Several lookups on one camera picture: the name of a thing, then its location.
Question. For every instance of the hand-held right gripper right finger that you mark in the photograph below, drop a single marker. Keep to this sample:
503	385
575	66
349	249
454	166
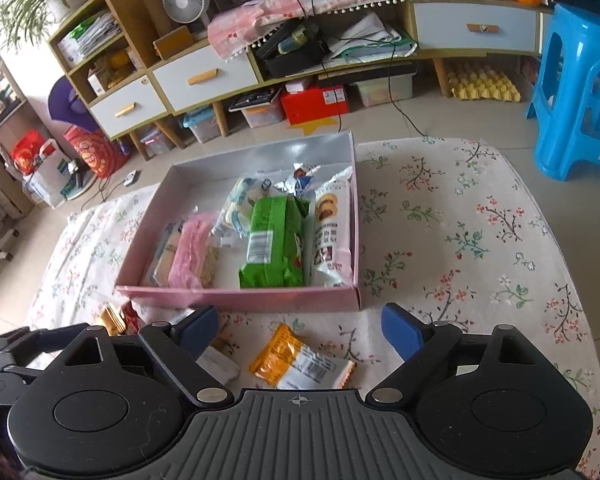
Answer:
400	330

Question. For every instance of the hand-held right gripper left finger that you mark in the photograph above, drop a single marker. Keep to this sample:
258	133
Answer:
202	327

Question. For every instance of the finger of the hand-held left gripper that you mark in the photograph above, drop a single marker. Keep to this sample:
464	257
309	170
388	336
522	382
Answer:
20	345

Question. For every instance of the small white barcode packet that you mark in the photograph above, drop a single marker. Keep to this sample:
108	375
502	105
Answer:
220	365

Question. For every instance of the pink cardboard box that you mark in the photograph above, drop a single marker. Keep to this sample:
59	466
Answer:
260	297

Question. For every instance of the red snack packet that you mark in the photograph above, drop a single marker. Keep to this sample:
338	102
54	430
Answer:
131	317

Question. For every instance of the pink snack packet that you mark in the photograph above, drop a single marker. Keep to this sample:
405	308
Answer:
192	250

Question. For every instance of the clear white bread packet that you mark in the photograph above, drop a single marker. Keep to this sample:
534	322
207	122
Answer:
235	210
162	255

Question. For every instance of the orange white barcode packet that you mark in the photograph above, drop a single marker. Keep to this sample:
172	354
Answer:
285	355

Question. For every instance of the gold snack packet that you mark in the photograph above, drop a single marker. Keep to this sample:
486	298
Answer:
111	321

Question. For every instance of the green snack packet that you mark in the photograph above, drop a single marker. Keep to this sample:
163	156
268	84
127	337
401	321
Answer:
275	240

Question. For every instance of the white cookie packet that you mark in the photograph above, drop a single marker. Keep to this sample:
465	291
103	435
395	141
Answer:
330	230

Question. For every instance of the silver black snack packet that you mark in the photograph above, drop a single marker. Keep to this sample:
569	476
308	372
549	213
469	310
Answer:
280	187

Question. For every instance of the white blue snack packet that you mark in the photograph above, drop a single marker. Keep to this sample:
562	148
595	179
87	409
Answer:
306	172

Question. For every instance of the floral tablecloth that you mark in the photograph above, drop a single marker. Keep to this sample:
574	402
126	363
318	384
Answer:
480	260

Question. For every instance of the small white floor device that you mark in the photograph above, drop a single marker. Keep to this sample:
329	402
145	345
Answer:
130	178

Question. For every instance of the white shopping bag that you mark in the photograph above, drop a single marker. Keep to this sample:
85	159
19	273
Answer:
47	180

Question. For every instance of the clear storage box pink contents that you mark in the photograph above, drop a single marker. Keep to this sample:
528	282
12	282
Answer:
157	142

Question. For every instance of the red gift bag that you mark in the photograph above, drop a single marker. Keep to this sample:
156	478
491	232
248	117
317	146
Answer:
26	152

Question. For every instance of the clear storage box blue lid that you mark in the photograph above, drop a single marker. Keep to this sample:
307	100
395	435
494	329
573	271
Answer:
202	127

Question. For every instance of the red round bag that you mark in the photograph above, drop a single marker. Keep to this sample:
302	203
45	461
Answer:
95	152

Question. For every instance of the white drawer with keyhole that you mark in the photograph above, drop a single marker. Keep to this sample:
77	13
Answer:
127	120

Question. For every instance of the clear storage box black lid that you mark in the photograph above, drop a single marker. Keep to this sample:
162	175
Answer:
257	110

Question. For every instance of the wide white drawer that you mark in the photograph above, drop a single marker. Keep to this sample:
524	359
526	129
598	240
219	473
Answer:
205	92

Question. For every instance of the clear storage box white lid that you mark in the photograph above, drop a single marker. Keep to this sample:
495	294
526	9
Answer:
385	90

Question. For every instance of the red shoe box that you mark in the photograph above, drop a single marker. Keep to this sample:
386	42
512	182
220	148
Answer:
315	105

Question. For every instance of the purple round object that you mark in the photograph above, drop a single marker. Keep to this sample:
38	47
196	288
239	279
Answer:
70	102

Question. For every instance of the yellow egg tray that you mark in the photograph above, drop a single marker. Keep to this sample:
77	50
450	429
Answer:
485	85

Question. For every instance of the blue plastic stool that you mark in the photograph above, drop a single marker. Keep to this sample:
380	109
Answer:
570	125

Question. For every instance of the black open box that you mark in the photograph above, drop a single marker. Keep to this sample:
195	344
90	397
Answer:
290	57

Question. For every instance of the brown cardboard box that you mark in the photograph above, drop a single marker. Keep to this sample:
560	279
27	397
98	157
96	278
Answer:
172	42

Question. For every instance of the white drawer under pink cloth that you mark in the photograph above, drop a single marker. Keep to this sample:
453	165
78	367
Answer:
475	42

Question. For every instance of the wooden cabinet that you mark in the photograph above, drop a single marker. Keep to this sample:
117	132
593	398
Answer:
130	25

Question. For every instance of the stack of papers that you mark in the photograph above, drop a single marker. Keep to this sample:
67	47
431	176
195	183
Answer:
87	35

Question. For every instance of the white desk fan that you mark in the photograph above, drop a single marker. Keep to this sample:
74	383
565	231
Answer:
186	2

